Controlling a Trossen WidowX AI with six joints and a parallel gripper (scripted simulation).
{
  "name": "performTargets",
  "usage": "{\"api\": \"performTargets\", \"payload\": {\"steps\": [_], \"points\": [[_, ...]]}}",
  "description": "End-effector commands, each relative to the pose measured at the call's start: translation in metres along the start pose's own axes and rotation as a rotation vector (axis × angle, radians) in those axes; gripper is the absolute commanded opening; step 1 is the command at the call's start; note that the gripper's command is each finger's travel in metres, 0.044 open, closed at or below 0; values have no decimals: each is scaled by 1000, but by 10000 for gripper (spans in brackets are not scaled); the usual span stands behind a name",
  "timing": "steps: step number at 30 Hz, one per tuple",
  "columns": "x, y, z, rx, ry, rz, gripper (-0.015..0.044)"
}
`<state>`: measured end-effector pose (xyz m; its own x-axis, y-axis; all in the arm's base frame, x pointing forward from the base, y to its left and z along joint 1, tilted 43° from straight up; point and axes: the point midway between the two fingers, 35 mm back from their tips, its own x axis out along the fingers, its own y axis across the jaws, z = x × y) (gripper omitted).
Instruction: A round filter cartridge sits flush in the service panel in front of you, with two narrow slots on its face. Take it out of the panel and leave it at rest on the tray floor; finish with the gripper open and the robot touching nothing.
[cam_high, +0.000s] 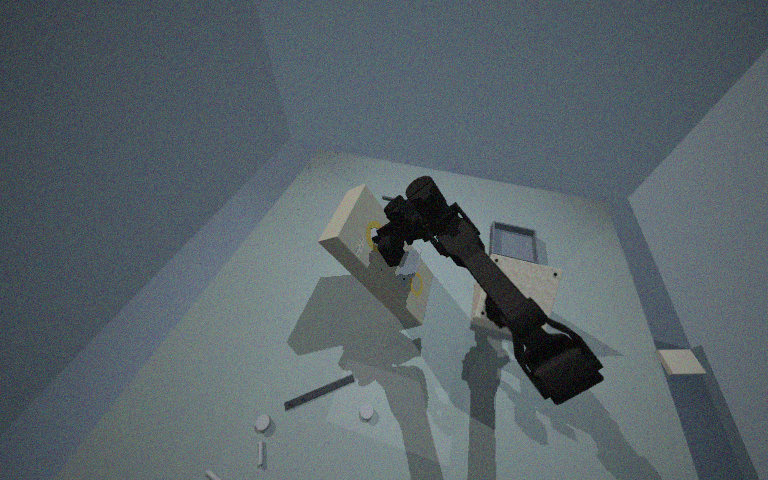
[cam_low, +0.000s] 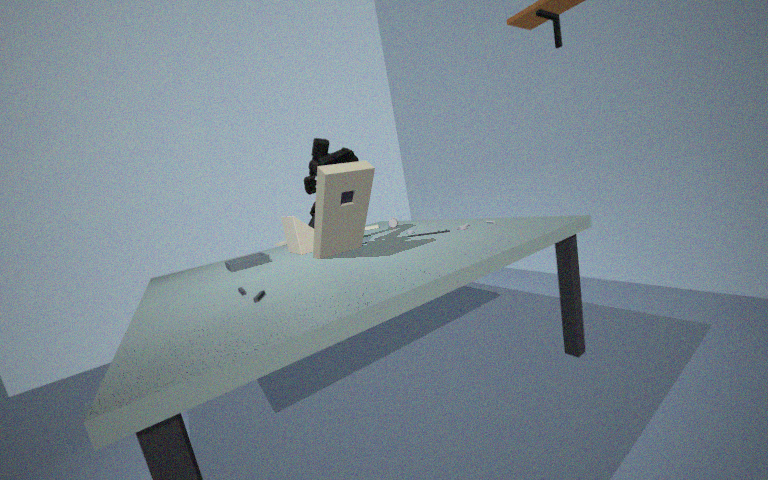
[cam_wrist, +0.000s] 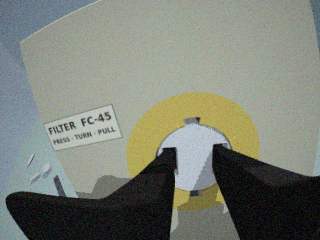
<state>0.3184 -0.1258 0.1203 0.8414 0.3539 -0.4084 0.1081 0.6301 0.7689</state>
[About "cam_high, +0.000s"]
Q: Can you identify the beige service panel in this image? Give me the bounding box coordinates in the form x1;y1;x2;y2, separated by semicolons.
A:
318;184;433;325

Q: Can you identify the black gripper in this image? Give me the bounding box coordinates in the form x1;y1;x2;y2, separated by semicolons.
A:
372;199;429;267

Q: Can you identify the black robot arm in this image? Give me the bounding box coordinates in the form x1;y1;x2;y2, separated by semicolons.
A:
384;176;604;405

